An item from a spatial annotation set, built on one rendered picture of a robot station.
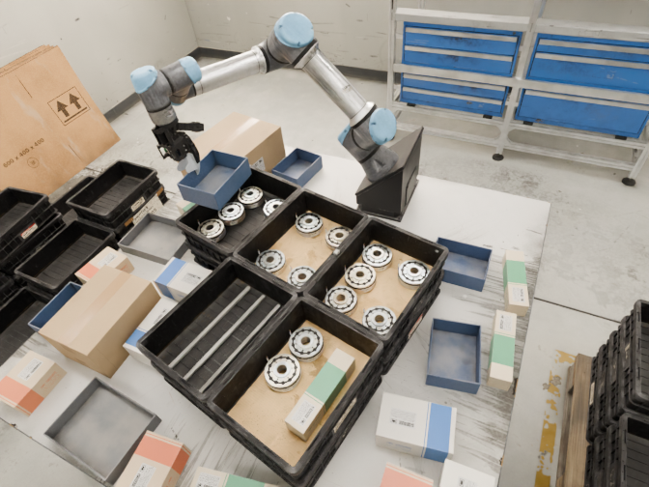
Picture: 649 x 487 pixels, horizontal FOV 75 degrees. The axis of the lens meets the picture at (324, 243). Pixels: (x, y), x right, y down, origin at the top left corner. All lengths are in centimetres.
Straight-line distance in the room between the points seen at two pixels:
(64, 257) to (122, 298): 110
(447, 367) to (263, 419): 59
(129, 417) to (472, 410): 103
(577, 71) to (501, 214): 137
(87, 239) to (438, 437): 209
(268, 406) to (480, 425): 60
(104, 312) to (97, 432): 36
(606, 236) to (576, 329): 73
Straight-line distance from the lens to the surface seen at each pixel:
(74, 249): 266
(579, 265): 280
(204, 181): 155
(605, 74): 308
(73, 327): 161
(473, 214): 187
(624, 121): 323
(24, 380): 170
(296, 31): 151
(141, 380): 158
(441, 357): 145
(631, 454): 187
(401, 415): 127
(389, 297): 140
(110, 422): 156
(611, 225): 311
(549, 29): 295
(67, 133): 400
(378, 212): 181
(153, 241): 196
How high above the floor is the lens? 197
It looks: 47 degrees down
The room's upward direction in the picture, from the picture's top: 7 degrees counter-clockwise
